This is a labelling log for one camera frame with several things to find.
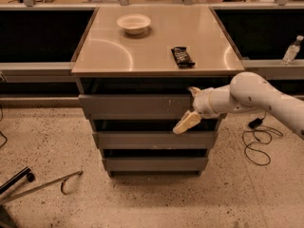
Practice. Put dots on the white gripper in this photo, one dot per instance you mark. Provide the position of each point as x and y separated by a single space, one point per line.
201 104

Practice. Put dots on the grey top drawer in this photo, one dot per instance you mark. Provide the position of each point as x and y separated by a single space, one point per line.
135 106

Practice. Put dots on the grey drawer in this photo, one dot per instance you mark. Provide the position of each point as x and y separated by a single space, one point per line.
135 106
166 164
154 140

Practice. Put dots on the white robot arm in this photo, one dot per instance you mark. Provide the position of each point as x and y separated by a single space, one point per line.
247 91

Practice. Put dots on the grey drawer cabinet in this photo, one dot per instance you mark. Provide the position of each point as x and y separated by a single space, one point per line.
111 61

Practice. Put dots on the grey middle drawer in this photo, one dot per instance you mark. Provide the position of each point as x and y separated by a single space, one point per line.
154 140

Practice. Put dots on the grey bottom drawer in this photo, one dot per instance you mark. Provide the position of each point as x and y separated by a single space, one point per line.
166 164

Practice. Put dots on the black snack bar wrapper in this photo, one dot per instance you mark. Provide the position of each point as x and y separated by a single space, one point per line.
182 58

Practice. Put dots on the black power adapter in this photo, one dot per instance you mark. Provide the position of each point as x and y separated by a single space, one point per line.
255 123

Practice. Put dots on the white bowl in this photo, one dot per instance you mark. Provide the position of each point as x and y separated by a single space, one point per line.
134 24

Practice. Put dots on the clear plastic water bottle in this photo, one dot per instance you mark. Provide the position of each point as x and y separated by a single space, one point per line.
292 50

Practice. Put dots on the metal stand legs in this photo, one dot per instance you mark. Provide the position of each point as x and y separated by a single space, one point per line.
36 199

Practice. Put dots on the grey window ledge rail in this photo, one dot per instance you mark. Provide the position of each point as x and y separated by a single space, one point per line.
61 72

